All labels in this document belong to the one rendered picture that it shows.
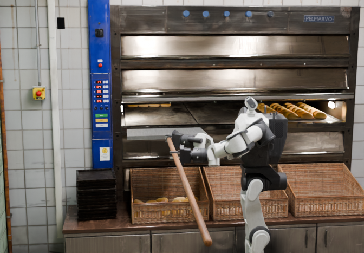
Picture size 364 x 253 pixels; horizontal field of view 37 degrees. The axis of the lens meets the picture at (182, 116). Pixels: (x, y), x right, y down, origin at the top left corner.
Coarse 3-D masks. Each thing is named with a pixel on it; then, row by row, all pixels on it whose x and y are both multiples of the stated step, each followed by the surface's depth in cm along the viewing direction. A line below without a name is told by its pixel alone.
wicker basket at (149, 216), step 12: (144, 168) 426; (156, 168) 427; (168, 168) 429; (192, 168) 431; (132, 180) 425; (144, 180) 426; (156, 180) 427; (168, 180) 428; (180, 180) 429; (192, 180) 430; (132, 192) 396; (156, 192) 426; (168, 192) 427; (180, 192) 428; (204, 192) 405; (132, 204) 382; (144, 204) 384; (156, 204) 384; (168, 204) 385; (180, 204) 387; (204, 204) 388; (132, 216) 384; (144, 216) 398; (156, 216) 398; (168, 216) 387; (180, 216) 388; (192, 216) 389; (204, 216) 390
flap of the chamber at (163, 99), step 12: (240, 96) 414; (252, 96) 415; (264, 96) 416; (276, 96) 417; (288, 96) 418; (300, 96) 419; (312, 96) 421; (324, 96) 422; (336, 96) 423; (348, 96) 424
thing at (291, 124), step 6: (126, 126) 424; (132, 126) 424; (138, 126) 424; (144, 126) 425; (150, 126) 425; (156, 126) 425; (162, 126) 426; (168, 126) 426; (174, 126) 427; (180, 126) 427; (186, 126) 428; (192, 126) 429; (198, 126) 429; (204, 126) 430; (210, 126) 430; (216, 126) 431; (222, 126) 431; (228, 126) 432; (234, 126) 433; (288, 126) 438; (294, 126) 438; (300, 126) 439; (306, 126) 440; (312, 126) 440; (318, 126) 441; (324, 126) 441; (330, 126) 442; (336, 126) 443; (342, 126) 443
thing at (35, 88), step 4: (32, 88) 402; (36, 88) 402; (40, 88) 403; (44, 88) 403; (32, 92) 403; (44, 92) 403; (32, 96) 403; (36, 96) 403; (40, 96) 404; (44, 96) 404
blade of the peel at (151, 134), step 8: (152, 128) 407; (160, 128) 406; (168, 128) 406; (176, 128) 406; (184, 128) 406; (192, 128) 406; (200, 128) 406; (128, 136) 369; (136, 136) 370; (144, 136) 371; (152, 136) 371; (160, 136) 372
